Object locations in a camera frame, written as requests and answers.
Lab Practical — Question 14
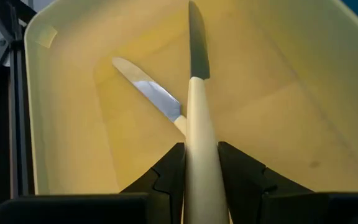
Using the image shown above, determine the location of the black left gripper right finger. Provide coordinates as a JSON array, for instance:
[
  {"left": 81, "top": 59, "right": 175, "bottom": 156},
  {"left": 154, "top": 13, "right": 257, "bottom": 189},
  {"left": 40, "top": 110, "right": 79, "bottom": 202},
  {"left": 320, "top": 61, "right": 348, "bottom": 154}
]
[{"left": 218, "top": 141, "right": 313, "bottom": 224}]

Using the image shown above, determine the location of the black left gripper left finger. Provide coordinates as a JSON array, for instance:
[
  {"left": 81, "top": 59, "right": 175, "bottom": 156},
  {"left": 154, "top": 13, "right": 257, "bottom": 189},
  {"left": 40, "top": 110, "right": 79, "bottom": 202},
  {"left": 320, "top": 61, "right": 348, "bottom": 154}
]
[{"left": 120, "top": 142, "right": 186, "bottom": 224}]

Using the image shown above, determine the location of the cream-handled table knife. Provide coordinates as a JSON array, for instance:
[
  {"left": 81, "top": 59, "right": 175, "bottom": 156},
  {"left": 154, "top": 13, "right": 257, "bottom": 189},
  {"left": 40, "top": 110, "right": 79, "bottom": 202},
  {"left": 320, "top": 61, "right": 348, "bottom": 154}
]
[
  {"left": 183, "top": 0, "right": 231, "bottom": 224},
  {"left": 111, "top": 57, "right": 188, "bottom": 136}
]

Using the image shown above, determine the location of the yellow plastic bin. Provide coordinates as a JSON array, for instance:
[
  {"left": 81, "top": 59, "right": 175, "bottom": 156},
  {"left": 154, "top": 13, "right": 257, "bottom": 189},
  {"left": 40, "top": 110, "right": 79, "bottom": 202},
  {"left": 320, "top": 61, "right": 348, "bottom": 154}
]
[{"left": 23, "top": 0, "right": 358, "bottom": 195}]

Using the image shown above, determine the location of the black aluminium table frame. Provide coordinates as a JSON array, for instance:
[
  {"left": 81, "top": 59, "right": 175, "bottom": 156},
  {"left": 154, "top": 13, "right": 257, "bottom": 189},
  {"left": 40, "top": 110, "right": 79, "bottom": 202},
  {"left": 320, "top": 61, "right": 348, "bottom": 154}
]
[{"left": 0, "top": 0, "right": 39, "bottom": 224}]

